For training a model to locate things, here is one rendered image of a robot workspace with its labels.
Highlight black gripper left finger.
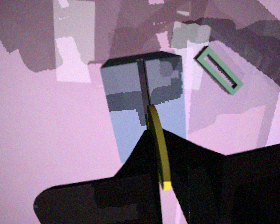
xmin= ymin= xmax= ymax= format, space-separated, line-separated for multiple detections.
xmin=33 ymin=129 xmax=163 ymax=224

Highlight gold coin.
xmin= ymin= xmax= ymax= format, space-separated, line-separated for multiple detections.
xmin=147 ymin=104 xmax=171 ymax=190

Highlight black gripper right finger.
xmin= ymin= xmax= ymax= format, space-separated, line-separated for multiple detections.
xmin=162 ymin=128 xmax=280 ymax=224

